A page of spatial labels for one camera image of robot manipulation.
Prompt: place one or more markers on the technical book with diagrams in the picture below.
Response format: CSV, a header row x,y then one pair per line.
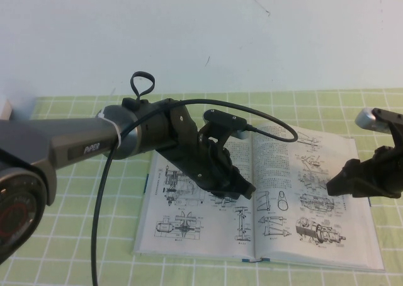
x,y
302,245

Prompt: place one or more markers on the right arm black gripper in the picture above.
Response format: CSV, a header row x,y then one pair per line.
x,y
381,172

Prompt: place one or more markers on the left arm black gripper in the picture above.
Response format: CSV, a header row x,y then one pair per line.
x,y
201,166

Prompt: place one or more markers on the green white checked tablecloth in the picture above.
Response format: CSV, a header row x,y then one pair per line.
x,y
78,257

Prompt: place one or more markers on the beige board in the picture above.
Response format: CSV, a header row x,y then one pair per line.
x,y
5,109

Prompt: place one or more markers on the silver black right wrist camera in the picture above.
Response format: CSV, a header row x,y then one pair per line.
x,y
378,119

